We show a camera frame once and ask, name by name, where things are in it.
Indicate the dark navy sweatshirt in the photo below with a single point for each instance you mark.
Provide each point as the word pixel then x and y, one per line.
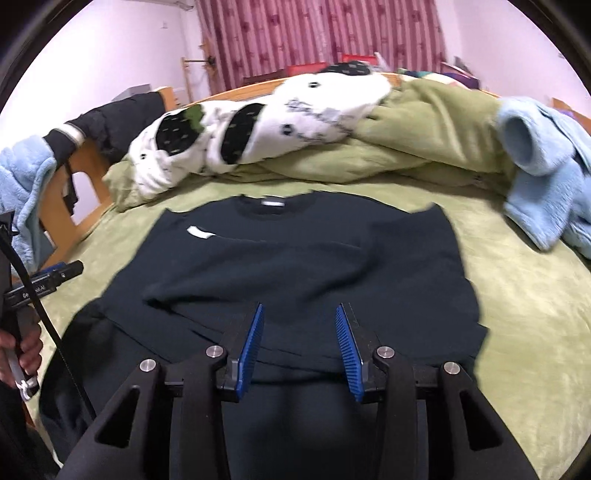
pixel 199 270

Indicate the pink striped curtain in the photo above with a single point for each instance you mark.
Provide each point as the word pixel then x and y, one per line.
pixel 249 38

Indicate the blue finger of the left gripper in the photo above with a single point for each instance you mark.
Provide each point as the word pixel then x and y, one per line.
pixel 44 282

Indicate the light blue fleece garment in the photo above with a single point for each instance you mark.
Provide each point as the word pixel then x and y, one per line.
pixel 549 199

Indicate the dark clothing at bed edge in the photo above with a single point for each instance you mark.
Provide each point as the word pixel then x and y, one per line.
pixel 157 420

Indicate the green fleece blanket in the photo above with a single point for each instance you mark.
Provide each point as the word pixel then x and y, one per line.
pixel 443 132

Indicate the green bed sheet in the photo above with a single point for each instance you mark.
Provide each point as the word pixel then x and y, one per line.
pixel 535 365

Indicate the light blue towel on bedframe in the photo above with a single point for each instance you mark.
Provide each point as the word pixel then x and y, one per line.
pixel 26 169

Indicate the black jacket on bedframe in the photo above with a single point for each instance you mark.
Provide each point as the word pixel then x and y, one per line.
pixel 111 127

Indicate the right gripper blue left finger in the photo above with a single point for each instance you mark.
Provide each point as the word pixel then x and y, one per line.
pixel 241 343

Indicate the wooden coat rack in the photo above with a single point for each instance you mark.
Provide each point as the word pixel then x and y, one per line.
pixel 199 74

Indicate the white strawberry print duvet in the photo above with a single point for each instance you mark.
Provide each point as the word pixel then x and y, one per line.
pixel 214 137

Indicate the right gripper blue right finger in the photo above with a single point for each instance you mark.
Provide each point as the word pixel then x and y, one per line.
pixel 357 345

